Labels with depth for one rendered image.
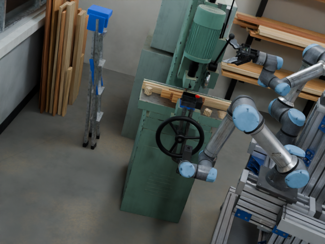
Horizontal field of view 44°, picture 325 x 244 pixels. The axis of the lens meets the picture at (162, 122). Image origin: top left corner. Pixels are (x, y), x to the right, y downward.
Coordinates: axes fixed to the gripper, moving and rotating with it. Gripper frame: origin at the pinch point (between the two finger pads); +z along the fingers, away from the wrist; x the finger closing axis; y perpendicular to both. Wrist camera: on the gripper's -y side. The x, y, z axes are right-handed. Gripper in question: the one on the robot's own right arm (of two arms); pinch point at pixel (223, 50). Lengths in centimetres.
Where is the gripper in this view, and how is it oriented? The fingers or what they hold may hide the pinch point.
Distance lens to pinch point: 241.7
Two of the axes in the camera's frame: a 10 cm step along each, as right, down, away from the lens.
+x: -2.0, 9.2, -3.4
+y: 1.6, -3.1, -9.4
